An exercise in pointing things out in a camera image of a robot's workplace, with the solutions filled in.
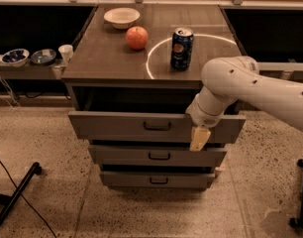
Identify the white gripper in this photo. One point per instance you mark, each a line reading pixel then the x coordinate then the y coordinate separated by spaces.
pixel 205 118

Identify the grey top drawer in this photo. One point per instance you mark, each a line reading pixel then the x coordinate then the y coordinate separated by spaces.
pixel 131 127

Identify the grey drawer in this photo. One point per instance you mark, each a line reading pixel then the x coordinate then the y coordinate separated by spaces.
pixel 166 180
pixel 131 127
pixel 155 156

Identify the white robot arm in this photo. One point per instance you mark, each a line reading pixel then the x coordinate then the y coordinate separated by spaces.
pixel 227 80

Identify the grey drawer cabinet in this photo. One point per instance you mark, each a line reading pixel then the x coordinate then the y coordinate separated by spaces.
pixel 105 75

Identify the grey middle drawer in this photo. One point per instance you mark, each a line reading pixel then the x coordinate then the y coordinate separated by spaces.
pixel 155 156

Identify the grey bottom drawer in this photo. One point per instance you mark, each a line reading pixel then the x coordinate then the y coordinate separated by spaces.
pixel 166 180

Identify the blue pepsi can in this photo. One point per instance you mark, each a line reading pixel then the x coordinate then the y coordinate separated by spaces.
pixel 181 48

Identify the red apple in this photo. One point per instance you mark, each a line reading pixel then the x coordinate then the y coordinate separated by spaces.
pixel 137 38

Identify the white ceramic bowl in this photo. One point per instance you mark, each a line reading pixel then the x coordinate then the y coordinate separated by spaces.
pixel 122 18

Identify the white paper cup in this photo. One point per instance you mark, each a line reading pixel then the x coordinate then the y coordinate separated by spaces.
pixel 66 52

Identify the grey blue bowl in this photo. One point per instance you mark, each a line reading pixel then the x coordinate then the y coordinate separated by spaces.
pixel 43 57

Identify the low side shelf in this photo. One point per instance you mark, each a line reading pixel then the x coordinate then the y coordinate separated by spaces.
pixel 32 71

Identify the blue patterned bowl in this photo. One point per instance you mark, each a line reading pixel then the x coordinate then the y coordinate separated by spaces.
pixel 17 57

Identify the black stand leg left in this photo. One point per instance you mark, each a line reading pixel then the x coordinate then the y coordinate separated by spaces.
pixel 8 201

